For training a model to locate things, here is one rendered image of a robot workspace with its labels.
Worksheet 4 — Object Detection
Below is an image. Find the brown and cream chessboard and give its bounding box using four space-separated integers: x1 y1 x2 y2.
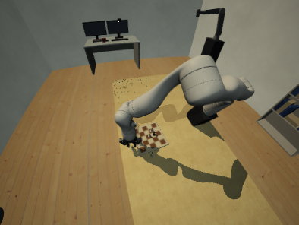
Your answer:
135 122 168 156

